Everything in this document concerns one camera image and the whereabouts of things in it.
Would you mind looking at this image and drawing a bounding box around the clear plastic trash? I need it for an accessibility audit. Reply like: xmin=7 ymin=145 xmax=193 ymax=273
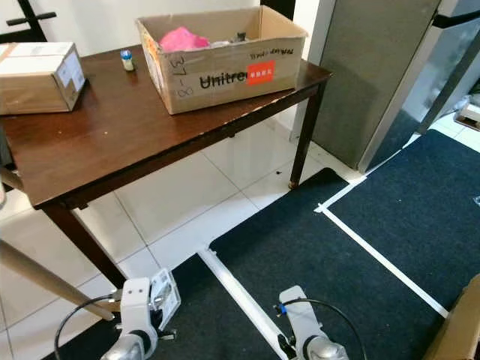
xmin=210 ymin=31 xmax=252 ymax=47

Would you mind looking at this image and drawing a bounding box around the pink crumpled trash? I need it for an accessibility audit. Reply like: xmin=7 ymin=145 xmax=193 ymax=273
xmin=160 ymin=26 xmax=211 ymax=52

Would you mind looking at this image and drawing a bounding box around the wide white floor strip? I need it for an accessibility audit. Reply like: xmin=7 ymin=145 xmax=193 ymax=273
xmin=197 ymin=247 xmax=290 ymax=360

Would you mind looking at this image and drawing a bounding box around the long white tape strip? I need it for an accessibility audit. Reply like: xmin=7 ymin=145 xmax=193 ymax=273
xmin=315 ymin=204 xmax=449 ymax=317

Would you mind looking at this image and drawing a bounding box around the short white tape strip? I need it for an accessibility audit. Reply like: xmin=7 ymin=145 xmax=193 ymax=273
xmin=315 ymin=176 xmax=365 ymax=212

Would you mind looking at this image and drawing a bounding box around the plain brown cardboard box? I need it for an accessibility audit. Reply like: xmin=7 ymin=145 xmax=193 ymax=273
xmin=424 ymin=274 xmax=480 ymax=360

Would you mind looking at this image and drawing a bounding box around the tan wooden rod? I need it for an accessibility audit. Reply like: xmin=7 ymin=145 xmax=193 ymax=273
xmin=0 ymin=238 xmax=118 ymax=322

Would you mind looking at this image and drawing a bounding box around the large open Unitree cardboard box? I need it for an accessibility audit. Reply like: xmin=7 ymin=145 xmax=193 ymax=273
xmin=136 ymin=6 xmax=308 ymax=116

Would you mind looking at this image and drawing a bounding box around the dark brown wooden table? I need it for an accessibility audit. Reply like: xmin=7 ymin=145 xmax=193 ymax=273
xmin=0 ymin=43 xmax=333 ymax=290

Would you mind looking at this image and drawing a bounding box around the grey fabric partition panel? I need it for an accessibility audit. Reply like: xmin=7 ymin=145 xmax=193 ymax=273
xmin=311 ymin=0 xmax=442 ymax=170

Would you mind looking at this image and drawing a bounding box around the small white floor box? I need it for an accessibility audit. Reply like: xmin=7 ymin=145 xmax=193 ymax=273
xmin=454 ymin=101 xmax=480 ymax=132

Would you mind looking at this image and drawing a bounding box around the silver framed glass panel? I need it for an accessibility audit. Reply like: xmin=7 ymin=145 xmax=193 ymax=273
xmin=358 ymin=0 xmax=480 ymax=173

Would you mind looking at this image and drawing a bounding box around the small closed cardboard box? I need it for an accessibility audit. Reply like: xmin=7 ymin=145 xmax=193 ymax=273
xmin=0 ymin=41 xmax=86 ymax=115

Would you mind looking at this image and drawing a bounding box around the black metal stand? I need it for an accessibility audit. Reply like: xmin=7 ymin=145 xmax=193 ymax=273
xmin=0 ymin=0 xmax=58 ymax=44

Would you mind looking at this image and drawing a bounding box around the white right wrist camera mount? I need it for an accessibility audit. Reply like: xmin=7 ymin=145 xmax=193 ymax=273
xmin=277 ymin=285 xmax=327 ymax=353

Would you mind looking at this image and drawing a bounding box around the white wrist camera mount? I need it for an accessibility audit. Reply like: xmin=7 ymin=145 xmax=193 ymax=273
xmin=116 ymin=268 xmax=182 ymax=338
xmin=277 ymin=285 xmax=327 ymax=353

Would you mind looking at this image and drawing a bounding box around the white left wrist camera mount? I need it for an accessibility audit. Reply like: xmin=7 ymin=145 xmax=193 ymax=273
xmin=116 ymin=268 xmax=182 ymax=338

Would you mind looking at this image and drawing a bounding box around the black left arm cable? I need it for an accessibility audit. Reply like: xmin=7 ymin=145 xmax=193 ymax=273
xmin=54 ymin=294 xmax=121 ymax=360

